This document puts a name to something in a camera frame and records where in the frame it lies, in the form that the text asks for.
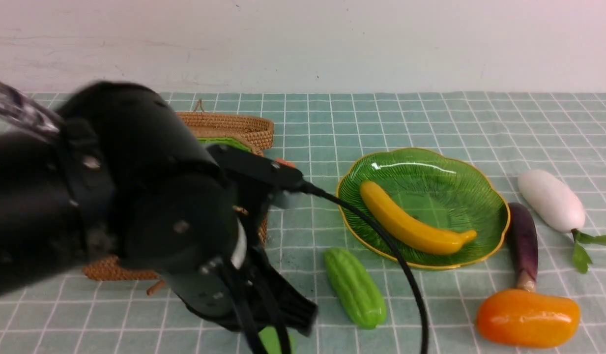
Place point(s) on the woven wicker basket green lining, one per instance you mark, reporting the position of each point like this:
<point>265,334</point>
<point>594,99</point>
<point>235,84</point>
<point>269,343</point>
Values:
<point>108,269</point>

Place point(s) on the yellow banana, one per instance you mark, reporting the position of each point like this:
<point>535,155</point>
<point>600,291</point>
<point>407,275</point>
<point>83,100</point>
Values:
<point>409,230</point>

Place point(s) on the green checked tablecloth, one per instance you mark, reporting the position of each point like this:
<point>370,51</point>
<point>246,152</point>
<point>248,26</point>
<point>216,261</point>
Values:
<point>502,134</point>

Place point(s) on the green foam cube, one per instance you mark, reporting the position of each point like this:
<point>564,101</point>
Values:
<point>271,342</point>

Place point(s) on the orange mango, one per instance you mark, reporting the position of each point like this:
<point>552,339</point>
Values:
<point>520,318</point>

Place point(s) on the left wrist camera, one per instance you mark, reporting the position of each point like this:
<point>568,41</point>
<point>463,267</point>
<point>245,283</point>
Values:
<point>260,181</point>

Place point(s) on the white radish with leaves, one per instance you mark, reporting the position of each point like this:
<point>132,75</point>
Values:
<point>561,209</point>

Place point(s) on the woven wicker basket lid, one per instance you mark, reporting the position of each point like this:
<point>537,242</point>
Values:
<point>253,129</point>

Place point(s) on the green bitter gourd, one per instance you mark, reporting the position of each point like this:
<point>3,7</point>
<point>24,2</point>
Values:
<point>357,292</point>

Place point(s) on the purple eggplant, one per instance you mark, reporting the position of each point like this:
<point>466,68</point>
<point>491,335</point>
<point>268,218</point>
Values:
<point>521,238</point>

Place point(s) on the orange foam cube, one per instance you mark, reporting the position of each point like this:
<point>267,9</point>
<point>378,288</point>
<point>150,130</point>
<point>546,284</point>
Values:
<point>285,163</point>

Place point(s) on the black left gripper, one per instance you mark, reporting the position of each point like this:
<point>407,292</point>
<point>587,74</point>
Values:
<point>257,283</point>

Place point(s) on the green leaf-shaped glass plate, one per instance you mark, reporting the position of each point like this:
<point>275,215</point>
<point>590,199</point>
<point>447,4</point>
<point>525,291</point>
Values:
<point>442,192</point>

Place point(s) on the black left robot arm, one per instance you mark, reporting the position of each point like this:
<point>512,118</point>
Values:
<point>115,171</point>

